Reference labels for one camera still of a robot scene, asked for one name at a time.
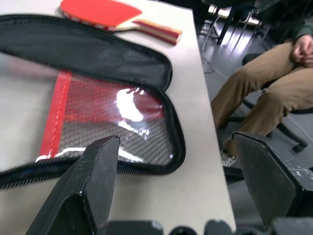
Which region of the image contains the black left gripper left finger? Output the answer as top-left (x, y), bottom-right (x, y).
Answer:
top-left (25, 135), bottom-right (120, 235)

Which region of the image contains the black office chair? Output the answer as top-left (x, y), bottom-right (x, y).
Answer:
top-left (228, 52), bottom-right (313, 154)

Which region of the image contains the white floor cable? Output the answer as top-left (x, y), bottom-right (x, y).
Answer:
top-left (201, 13), bottom-right (222, 74)

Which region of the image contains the bystander's left hand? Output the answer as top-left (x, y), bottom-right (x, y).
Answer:
top-left (302, 51), bottom-right (313, 66)

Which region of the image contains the bystander's right hand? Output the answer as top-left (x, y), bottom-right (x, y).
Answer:
top-left (291, 36), bottom-right (313, 63)

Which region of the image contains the red table tennis paddle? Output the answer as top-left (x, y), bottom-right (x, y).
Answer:
top-left (59, 0), bottom-right (183, 46)

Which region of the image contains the black metal furniture frame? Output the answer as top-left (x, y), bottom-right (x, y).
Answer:
top-left (201, 0), bottom-right (272, 46)

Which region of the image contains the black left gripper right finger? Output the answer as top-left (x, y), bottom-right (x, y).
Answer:
top-left (231, 131), bottom-right (313, 230)

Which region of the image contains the seated person in brown trousers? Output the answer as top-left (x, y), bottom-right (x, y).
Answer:
top-left (210, 14), bottom-right (313, 167)

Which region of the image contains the black zippered paddle case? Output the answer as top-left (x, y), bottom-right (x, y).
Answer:
top-left (0, 14), bottom-right (184, 190)

